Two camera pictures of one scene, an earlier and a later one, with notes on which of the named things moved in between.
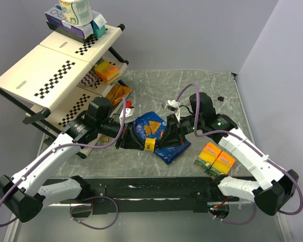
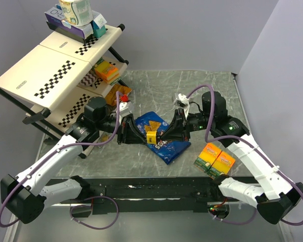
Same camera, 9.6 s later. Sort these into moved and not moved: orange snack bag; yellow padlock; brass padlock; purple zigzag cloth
Moved: yellow padlock
Not moved: purple zigzag cloth; brass padlock; orange snack bag
